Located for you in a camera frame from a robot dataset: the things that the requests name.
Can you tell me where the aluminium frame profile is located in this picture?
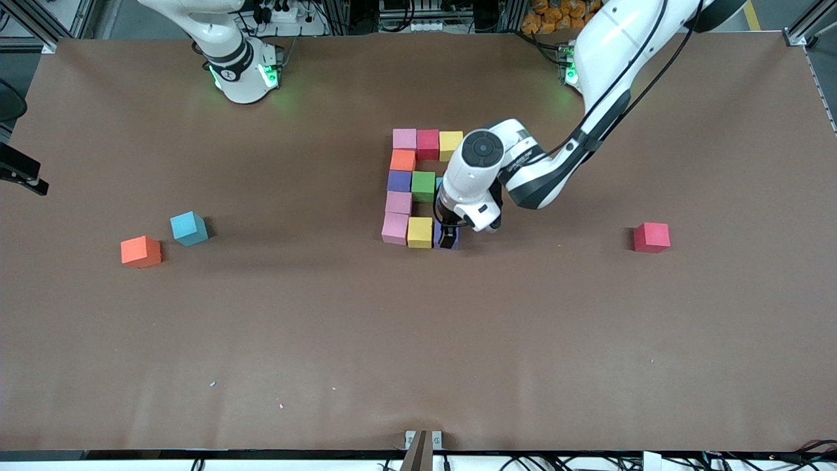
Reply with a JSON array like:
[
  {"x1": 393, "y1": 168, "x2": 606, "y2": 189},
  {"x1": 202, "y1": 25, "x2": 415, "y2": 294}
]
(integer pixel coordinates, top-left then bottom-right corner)
[
  {"x1": 0, "y1": 0, "x2": 99, "y2": 54},
  {"x1": 785, "y1": 0, "x2": 837, "y2": 50}
]

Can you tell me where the bag of orange snacks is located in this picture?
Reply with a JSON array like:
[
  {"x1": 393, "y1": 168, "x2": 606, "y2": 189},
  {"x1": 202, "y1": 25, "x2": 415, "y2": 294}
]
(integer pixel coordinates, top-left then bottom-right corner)
[{"x1": 521, "y1": 0, "x2": 604, "y2": 35}]

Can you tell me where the large white power strip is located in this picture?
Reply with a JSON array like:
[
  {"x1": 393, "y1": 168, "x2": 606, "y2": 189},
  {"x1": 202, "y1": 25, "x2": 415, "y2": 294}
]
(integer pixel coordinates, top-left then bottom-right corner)
[{"x1": 258, "y1": 7, "x2": 328, "y2": 37}]

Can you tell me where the yellow foam cube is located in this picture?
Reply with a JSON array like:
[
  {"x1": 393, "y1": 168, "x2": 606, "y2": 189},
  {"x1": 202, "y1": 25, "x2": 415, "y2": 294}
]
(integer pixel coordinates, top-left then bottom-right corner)
[
  {"x1": 439, "y1": 131, "x2": 465, "y2": 162},
  {"x1": 407, "y1": 217, "x2": 434, "y2": 249}
]

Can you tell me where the green foam cube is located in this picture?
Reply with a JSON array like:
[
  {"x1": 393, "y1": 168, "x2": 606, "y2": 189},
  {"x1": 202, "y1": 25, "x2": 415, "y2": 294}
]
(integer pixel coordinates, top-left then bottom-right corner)
[{"x1": 411, "y1": 171, "x2": 437, "y2": 203}]

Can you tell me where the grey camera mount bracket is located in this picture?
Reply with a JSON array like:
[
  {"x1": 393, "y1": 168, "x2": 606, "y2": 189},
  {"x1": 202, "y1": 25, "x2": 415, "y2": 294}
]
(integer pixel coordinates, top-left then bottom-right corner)
[{"x1": 404, "y1": 430, "x2": 443, "y2": 471}]

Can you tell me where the red foam cube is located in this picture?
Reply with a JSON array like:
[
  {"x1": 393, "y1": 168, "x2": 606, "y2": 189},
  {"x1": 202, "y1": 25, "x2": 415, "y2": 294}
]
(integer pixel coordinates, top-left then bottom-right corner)
[
  {"x1": 633, "y1": 222, "x2": 672, "y2": 254},
  {"x1": 417, "y1": 129, "x2": 441, "y2": 162}
]

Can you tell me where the black equipment rack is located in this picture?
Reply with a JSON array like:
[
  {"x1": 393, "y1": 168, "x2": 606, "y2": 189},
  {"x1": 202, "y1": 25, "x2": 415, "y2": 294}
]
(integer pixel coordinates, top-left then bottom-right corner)
[{"x1": 376, "y1": 0, "x2": 519, "y2": 35}]

